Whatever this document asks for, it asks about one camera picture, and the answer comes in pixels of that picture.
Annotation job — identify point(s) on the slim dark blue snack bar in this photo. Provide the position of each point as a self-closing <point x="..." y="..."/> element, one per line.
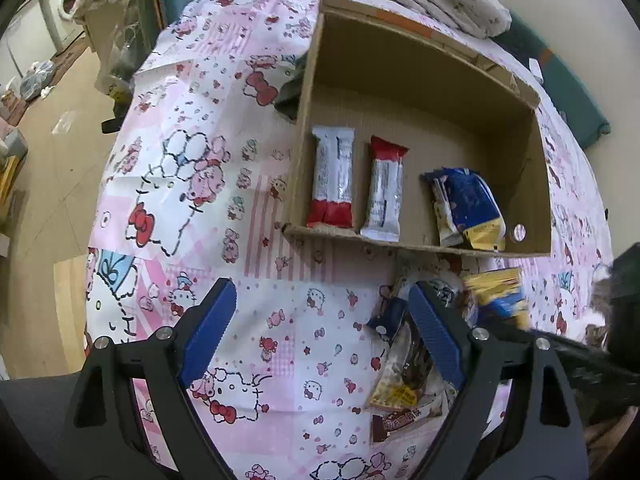
<point x="449" y="235"/>

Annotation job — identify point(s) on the clear chocolate cake packet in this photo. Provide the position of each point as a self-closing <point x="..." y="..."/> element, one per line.
<point x="408" y="378"/>

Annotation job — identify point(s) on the brown chocolate bar wrapper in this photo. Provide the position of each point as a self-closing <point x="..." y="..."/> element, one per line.
<point x="383" y="427"/>

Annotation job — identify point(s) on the blue white snack packet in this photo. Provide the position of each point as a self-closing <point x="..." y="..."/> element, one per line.
<point x="387" y="322"/>

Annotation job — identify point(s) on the grey white cat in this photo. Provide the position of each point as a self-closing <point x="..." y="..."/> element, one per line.
<point x="595" y="324"/>

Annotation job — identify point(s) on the brown cardboard box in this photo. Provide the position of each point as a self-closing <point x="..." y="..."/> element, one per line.
<point x="382" y="74"/>

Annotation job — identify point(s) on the white red snack bar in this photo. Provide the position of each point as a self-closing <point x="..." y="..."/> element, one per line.
<point x="331" y="195"/>

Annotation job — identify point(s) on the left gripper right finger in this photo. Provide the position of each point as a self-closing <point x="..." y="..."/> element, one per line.
<point x="515" y="415"/>

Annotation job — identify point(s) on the blue cartoon snack packet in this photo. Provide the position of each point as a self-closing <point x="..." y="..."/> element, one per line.
<point x="499" y="296"/>

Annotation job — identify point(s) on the pink cartoon bed sheet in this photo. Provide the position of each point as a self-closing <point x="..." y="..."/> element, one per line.
<point x="195" y="190"/>

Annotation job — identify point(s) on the white plastic bag on floor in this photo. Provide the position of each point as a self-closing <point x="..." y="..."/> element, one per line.
<point x="37" y="78"/>

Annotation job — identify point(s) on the blue yellow cookie pack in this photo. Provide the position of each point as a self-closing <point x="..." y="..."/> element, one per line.
<point x="474" y="209"/>

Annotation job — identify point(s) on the red silver snack bar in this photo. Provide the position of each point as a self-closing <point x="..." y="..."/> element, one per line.
<point x="385" y="192"/>

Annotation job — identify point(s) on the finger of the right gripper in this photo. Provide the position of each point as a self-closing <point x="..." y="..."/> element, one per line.
<point x="581" y="371"/>

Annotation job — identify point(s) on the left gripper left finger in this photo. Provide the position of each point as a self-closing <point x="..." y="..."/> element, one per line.
<point x="103" y="435"/>

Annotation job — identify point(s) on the dark grey sock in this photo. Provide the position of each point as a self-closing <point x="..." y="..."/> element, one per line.
<point x="287" y="102"/>

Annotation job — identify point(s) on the white front-load washing machine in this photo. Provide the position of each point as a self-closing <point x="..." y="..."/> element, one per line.
<point x="62" y="27"/>

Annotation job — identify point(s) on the teal headboard cushion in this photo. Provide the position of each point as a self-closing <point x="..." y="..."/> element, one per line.
<point x="566" y="91"/>

